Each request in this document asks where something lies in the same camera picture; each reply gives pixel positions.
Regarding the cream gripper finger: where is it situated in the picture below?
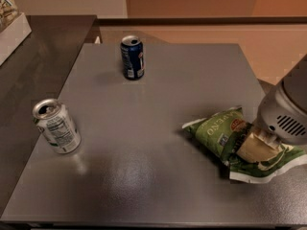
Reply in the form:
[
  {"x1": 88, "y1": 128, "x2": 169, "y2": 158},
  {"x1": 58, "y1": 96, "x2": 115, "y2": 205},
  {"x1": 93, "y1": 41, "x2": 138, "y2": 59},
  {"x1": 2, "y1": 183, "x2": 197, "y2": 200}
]
[
  {"x1": 236, "y1": 132, "x2": 278, "y2": 163},
  {"x1": 253, "y1": 126, "x2": 281, "y2": 147}
]

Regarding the green jalapeno chip bag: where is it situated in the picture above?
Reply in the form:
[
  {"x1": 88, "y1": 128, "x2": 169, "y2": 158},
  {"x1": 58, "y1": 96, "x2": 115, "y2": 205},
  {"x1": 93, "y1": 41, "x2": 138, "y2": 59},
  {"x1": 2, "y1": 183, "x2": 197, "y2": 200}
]
[{"x1": 182, "y1": 106, "x2": 307, "y2": 184}]

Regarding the blue pepsi can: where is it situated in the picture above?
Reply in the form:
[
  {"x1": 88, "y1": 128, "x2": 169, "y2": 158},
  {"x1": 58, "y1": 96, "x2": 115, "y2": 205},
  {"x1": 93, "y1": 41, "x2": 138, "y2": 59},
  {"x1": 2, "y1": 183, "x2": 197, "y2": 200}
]
[{"x1": 120, "y1": 35, "x2": 145, "y2": 81}]

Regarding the white green soda can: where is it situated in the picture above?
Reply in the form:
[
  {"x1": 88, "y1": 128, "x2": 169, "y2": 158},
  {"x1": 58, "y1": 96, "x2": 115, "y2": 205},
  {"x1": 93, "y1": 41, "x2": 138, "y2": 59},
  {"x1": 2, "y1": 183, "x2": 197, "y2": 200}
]
[{"x1": 32, "y1": 99, "x2": 81, "y2": 154}]

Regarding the dark side counter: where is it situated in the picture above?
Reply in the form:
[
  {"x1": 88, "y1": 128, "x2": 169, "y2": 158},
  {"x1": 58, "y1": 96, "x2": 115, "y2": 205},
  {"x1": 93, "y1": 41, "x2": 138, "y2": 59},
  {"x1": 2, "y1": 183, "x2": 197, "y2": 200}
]
[{"x1": 0, "y1": 15, "x2": 100, "y2": 216}]

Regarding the white box with snacks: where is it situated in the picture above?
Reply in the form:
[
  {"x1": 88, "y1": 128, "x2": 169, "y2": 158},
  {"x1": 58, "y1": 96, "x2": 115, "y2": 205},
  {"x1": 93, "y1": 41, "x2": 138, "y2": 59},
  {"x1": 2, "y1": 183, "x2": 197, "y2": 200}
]
[{"x1": 0, "y1": 0, "x2": 32, "y2": 65}]

